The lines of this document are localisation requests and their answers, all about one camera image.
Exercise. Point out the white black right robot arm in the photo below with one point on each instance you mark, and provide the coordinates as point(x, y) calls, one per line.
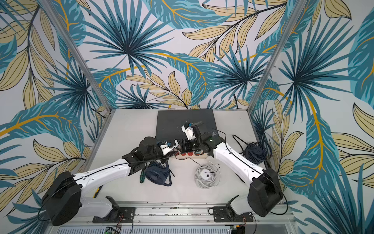
point(264, 188)

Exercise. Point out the dark grey network switch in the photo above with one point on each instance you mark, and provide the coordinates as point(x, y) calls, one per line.
point(170, 122)

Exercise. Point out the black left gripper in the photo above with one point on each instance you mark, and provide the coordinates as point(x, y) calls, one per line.
point(169, 154)

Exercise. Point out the navy blue desk fan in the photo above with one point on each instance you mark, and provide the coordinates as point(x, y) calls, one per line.
point(158, 173)

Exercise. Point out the beige red power strip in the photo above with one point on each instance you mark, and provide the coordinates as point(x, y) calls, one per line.
point(192, 155)

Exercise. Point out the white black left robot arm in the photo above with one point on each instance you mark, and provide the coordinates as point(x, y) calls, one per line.
point(66, 198)

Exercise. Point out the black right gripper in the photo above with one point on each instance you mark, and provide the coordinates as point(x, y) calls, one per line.
point(188, 146)

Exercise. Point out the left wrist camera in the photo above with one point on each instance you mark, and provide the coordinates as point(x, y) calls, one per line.
point(166, 147)

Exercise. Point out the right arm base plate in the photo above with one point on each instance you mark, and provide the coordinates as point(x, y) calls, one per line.
point(228, 213)

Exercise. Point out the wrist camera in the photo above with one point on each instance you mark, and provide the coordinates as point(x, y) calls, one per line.
point(193, 130)
point(166, 147)

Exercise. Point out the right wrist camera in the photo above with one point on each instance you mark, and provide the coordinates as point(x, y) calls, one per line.
point(193, 130)

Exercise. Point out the green black screwdriver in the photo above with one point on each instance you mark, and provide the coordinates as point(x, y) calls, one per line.
point(142, 176)

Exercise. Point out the white round desk fan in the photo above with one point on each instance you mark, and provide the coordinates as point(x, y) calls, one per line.
point(207, 175)

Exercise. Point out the aluminium frame rail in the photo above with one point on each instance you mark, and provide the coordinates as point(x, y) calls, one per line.
point(183, 218)

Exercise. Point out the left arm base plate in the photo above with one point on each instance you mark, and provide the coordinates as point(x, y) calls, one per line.
point(117, 215)

